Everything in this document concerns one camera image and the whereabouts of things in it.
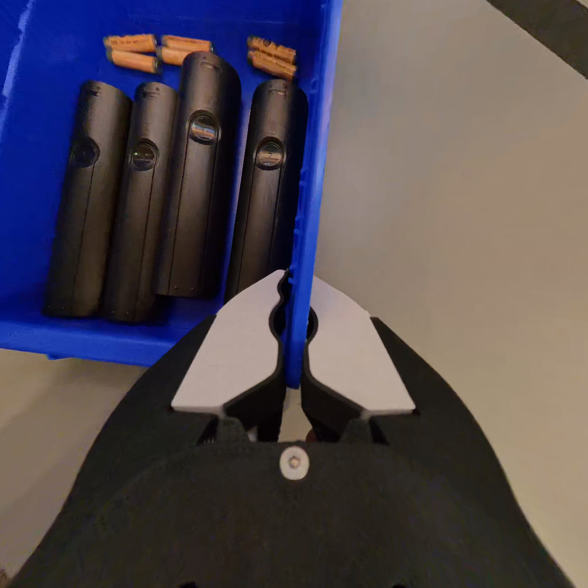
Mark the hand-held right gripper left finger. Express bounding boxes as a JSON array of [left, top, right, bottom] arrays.
[[171, 269, 288, 443]]

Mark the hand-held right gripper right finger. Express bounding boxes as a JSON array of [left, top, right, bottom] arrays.
[[301, 276, 417, 443]]

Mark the black remote control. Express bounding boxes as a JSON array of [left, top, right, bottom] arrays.
[[100, 82, 179, 324], [224, 79, 309, 304], [42, 80, 133, 319], [153, 51, 243, 299]]

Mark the blue plastic bin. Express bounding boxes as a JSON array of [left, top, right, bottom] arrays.
[[0, 0, 344, 390]]

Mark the grey desk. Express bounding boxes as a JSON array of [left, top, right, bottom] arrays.
[[0, 0, 588, 588]]

